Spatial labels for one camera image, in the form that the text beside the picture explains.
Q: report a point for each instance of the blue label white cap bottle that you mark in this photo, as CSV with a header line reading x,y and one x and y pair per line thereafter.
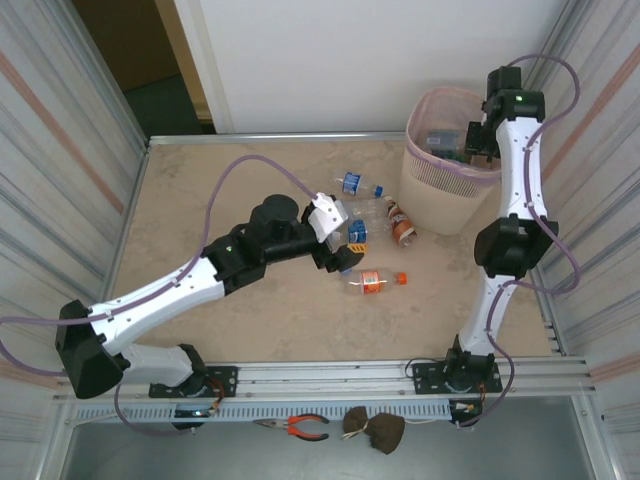
x,y
357,231

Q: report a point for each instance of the light blue label water bottle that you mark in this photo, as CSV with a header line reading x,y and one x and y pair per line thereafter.
x,y
345,272

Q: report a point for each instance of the orange label orange cap bottle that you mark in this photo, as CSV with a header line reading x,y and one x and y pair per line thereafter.
x,y
370,281

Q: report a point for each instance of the large clear unlabelled bottle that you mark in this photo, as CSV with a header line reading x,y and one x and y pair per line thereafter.
x,y
370,210

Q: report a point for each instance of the brown coffee drink bottle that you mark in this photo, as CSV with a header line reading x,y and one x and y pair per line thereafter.
x,y
402,227

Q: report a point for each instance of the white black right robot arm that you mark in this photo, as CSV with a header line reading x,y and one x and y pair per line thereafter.
x,y
520,165

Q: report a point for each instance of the brown cloth bag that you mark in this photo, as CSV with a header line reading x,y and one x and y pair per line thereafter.
x,y
387,432

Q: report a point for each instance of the small circuit board green light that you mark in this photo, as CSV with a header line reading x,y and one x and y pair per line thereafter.
x,y
197,413

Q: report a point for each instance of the grey metal shelf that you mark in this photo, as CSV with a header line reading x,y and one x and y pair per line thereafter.
x,y
225,457

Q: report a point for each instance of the aluminium table edge frame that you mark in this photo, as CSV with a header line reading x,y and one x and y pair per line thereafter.
x,y
350,137

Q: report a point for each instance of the corrugated metal enclosure panel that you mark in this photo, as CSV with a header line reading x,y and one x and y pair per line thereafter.
x,y
615,30
50,150

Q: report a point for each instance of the wide aluminium extrusion rail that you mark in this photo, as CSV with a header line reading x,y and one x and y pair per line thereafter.
x,y
325,376

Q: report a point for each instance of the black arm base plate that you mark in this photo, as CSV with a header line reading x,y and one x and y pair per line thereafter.
x,y
227,375
425,372

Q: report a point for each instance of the white door frame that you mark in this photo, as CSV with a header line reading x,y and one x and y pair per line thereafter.
x,y
205,65

